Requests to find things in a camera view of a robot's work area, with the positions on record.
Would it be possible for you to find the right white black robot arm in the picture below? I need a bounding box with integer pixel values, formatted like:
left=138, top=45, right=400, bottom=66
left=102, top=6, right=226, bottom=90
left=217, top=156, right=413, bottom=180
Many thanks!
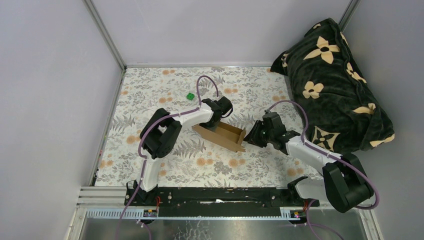
left=244, top=112, right=375, bottom=213

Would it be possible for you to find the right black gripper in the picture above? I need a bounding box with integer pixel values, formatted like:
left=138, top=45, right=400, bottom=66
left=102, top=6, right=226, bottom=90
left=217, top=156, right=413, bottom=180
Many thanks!
left=242, top=120, right=274, bottom=149

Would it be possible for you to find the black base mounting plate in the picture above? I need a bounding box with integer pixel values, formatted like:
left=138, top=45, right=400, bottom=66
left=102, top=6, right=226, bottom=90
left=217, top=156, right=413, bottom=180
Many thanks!
left=124, top=181, right=320, bottom=218

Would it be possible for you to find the black floral blanket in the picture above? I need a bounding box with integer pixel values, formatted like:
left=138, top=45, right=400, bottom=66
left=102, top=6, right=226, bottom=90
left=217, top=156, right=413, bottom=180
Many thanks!
left=270, top=18, right=395, bottom=154

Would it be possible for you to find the brown cardboard box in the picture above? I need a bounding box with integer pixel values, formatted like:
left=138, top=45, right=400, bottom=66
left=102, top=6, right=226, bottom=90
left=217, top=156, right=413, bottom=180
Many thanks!
left=192, top=122, right=247, bottom=153

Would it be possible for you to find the floral patterned table mat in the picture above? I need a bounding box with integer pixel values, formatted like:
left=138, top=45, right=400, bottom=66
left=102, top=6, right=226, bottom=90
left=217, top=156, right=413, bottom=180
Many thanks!
left=94, top=67, right=321, bottom=187

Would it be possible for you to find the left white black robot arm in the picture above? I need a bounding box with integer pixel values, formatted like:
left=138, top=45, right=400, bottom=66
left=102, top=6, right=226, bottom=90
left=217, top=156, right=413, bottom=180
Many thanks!
left=135, top=96, right=233, bottom=206

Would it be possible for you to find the aluminium frame rail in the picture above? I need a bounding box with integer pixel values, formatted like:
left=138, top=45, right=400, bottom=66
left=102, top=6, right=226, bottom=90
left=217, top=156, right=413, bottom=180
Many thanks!
left=76, top=186, right=374, bottom=210

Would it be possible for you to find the small green cube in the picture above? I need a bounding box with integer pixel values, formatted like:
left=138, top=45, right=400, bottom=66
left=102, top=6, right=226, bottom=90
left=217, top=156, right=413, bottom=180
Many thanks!
left=186, top=92, right=195, bottom=101

